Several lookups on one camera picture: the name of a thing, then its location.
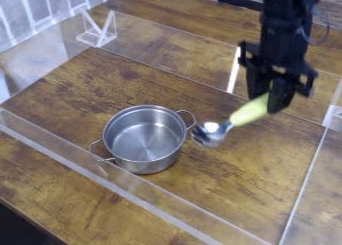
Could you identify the clear acrylic front barrier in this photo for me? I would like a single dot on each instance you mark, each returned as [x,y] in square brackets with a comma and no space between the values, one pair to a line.
[192,218]

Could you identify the clear acrylic right barrier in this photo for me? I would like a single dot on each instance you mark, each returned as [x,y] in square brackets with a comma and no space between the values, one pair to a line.
[316,219]

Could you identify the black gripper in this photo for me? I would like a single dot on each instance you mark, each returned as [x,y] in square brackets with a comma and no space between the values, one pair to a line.
[276,61]

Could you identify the green handled metal spoon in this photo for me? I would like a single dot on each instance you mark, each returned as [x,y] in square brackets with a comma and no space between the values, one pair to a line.
[209,134]

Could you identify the clear acrylic triangle bracket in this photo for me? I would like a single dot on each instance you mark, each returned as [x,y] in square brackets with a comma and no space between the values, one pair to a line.
[98,29]

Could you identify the stainless steel pot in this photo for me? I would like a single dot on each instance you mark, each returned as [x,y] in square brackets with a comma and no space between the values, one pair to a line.
[144,137]

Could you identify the black strip on table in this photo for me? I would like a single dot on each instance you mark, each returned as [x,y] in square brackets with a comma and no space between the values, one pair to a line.
[253,5]

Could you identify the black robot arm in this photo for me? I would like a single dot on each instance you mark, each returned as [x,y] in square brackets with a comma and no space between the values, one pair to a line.
[288,11]

